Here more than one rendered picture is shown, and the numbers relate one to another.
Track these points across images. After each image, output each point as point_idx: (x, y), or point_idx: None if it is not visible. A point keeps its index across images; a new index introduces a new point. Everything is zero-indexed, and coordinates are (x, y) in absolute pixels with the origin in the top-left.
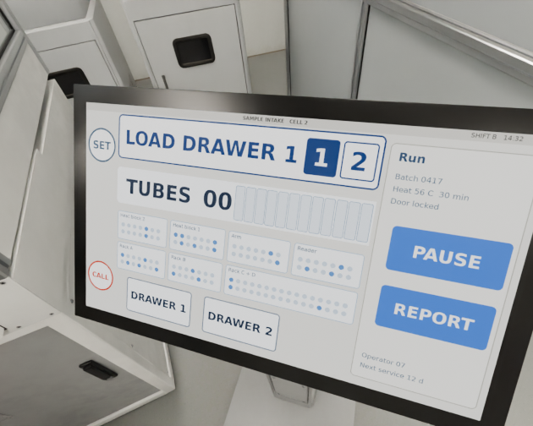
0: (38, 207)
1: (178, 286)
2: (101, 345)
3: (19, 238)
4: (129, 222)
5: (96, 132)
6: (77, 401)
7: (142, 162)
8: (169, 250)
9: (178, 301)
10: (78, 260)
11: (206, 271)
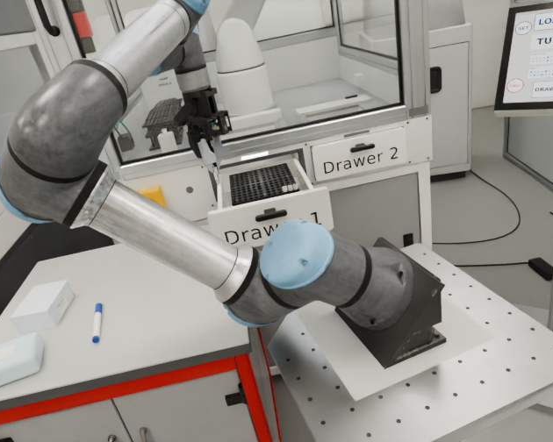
0: None
1: None
2: (428, 214)
3: None
4: (536, 57)
5: (520, 24)
6: None
7: (547, 30)
8: None
9: None
10: (500, 81)
11: None
